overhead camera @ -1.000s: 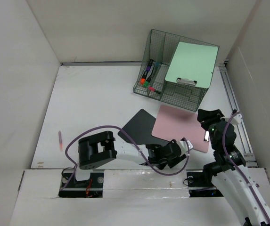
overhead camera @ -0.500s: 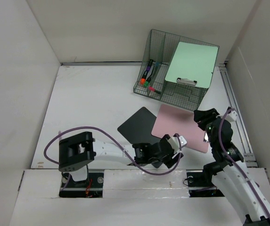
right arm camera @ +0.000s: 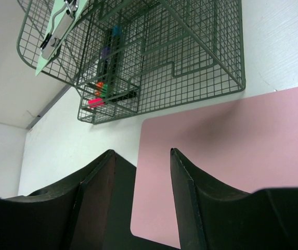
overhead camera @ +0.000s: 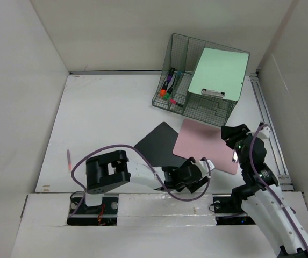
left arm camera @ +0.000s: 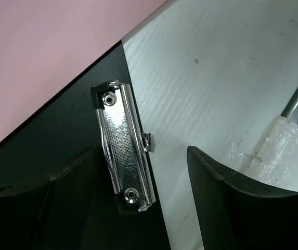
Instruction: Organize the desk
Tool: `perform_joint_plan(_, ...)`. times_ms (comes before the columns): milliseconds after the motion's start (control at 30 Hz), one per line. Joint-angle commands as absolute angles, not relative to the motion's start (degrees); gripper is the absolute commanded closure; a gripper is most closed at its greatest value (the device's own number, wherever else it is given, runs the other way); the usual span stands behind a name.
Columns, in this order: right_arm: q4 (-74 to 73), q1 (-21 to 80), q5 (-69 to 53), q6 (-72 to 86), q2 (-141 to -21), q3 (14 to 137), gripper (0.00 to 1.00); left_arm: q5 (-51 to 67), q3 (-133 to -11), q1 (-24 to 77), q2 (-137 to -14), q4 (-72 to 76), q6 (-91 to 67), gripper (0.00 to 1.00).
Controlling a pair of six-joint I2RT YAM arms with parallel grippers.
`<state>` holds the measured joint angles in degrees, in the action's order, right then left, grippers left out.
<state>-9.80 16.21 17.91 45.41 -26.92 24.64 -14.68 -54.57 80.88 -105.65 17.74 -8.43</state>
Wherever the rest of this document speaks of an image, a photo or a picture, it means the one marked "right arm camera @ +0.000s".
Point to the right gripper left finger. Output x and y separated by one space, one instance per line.
68 214

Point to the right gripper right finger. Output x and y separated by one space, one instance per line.
213 215

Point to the black clipboard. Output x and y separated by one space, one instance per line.
118 234

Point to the pink clipboard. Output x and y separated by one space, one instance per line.
250 143

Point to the pink highlighter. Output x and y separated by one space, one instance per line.
93 103

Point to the orange highlighter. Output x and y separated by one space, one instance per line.
99 88

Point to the purple highlighter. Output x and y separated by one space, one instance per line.
105 62

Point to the blue highlighter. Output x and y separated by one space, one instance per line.
116 44

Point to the green clipboard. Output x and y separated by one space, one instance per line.
64 16

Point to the green highlighter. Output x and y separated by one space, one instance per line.
104 89

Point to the aluminium rail back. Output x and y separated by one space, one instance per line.
53 101

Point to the green wire mesh organizer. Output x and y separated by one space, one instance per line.
172 53

